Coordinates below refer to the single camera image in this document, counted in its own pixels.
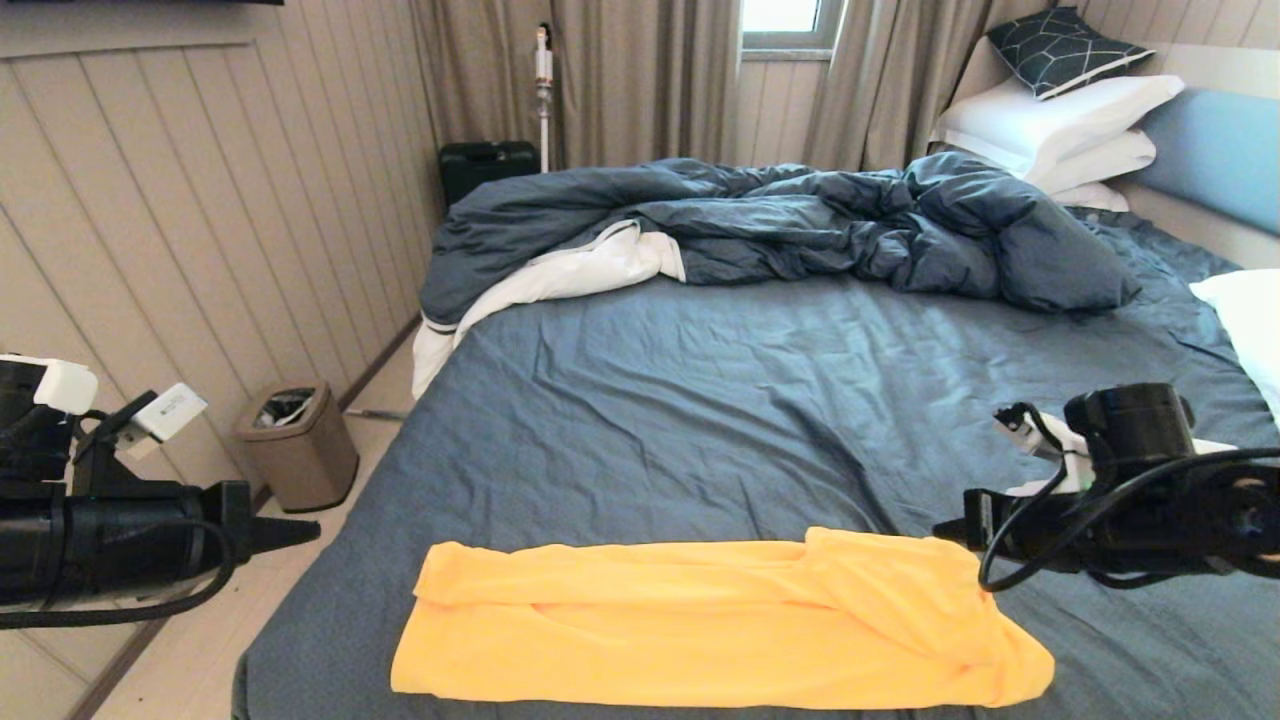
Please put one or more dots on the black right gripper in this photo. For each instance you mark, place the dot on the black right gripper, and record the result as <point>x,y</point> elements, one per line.
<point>1040,535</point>

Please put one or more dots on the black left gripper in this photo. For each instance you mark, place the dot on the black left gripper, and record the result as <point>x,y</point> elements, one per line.
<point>120,545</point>

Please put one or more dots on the yellow printed t-shirt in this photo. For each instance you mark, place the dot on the yellow printed t-shirt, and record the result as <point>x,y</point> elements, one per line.
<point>700,630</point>

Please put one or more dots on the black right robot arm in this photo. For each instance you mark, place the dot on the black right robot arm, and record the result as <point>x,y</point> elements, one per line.
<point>1140,425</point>

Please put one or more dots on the brown trash bin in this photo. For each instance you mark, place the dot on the brown trash bin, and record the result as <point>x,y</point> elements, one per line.
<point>300,462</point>

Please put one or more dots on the crumpled dark trash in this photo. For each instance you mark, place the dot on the crumpled dark trash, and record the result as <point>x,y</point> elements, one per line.
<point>285,406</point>

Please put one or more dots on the dark blue bed sheet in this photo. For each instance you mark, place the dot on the dark blue bed sheet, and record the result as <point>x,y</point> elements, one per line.
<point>750,380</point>

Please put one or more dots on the dark blue duvet white lining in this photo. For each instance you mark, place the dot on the dark blue duvet white lining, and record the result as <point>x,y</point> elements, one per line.
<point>800,228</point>

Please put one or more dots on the large white pillow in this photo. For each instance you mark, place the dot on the large white pillow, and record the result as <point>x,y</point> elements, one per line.
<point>1043,122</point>

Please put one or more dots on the dark green hard case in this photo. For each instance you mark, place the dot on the dark green hard case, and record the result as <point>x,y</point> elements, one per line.
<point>485,168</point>

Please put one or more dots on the beige curtain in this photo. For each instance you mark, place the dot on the beige curtain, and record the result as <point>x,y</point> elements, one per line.
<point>890,80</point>
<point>640,80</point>

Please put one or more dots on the blue padded headboard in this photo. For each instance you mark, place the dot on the blue padded headboard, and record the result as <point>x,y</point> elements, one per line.
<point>1223,158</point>

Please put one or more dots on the dark geometric patterned cushion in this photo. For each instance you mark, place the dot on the dark geometric patterned cushion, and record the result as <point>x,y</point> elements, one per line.
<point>1058,52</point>

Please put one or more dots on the white stick vacuum cleaner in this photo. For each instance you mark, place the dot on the white stick vacuum cleaner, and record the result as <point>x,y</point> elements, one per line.
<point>543,66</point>

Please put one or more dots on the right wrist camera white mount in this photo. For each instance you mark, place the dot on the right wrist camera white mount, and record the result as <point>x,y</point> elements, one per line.
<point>1070,445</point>

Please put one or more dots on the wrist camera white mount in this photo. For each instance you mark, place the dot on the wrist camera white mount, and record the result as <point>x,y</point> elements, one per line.
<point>1070,445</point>
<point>170,412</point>

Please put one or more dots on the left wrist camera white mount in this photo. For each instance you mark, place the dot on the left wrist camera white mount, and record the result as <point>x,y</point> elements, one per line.
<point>170,412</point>

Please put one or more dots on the beige headboard frame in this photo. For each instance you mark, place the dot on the beige headboard frame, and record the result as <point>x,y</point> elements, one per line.
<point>1215,233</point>

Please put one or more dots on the window with grey frame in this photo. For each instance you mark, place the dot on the window with grey frame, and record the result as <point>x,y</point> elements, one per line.
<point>780,16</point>

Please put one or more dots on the dark wall-mounted screen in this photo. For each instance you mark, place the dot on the dark wall-mounted screen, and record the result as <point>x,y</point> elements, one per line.
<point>140,2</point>

